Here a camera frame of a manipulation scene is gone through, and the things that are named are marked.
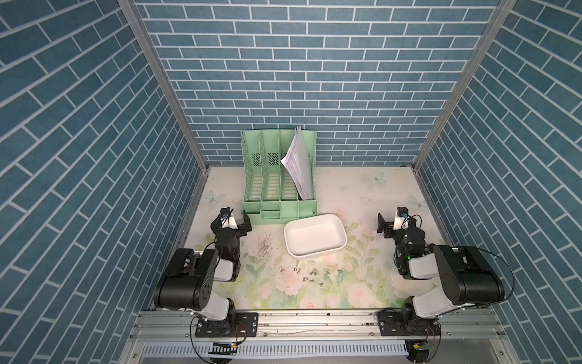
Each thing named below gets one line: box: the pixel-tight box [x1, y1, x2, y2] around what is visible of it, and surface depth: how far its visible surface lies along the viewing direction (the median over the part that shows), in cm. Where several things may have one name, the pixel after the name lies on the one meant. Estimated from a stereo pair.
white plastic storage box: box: [284, 213, 348, 261], surface depth 95 cm
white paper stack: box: [280, 125, 312, 201], surface depth 91 cm
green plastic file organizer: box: [240, 129, 318, 226], surface depth 105 cm
